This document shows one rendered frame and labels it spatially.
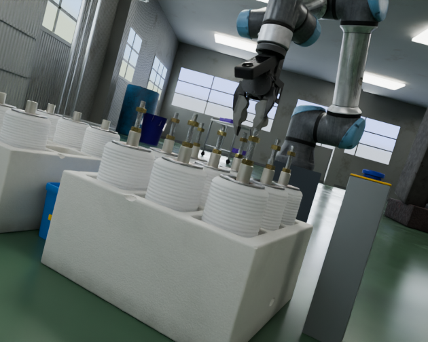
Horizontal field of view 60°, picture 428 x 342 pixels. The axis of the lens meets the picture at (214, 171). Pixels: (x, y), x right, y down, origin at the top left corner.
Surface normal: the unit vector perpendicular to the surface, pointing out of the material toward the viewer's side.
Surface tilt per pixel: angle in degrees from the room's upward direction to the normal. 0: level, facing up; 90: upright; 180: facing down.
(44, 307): 0
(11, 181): 90
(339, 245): 90
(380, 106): 90
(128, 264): 90
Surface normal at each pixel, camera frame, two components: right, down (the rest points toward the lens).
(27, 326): 0.27, -0.96
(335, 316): -0.44, -0.06
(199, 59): -0.06, 0.06
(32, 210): 0.85, 0.27
